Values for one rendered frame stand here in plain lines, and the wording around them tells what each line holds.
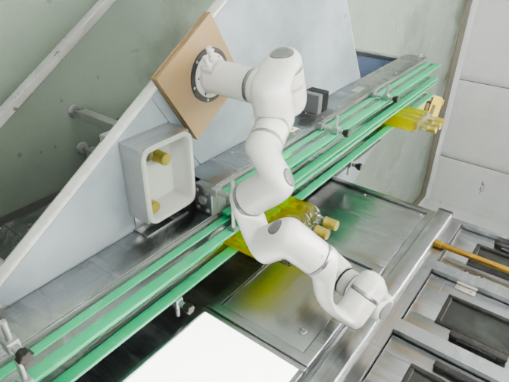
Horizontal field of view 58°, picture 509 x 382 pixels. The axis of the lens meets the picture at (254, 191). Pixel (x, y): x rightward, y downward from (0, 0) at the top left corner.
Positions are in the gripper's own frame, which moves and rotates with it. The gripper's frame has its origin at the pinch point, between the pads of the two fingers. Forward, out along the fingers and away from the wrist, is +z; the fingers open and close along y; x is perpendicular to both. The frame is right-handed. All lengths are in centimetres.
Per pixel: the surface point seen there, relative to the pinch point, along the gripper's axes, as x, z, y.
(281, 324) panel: 14.9, -7.7, -13.2
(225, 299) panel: 21.9, 9.0, -12.8
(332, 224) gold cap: -15.4, 4.2, 0.6
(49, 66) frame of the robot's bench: 36, 89, 38
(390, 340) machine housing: -7.8, -27.5, -17.1
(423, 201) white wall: -527, 245, -305
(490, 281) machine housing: -53, -32, -17
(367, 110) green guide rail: -73, 41, 14
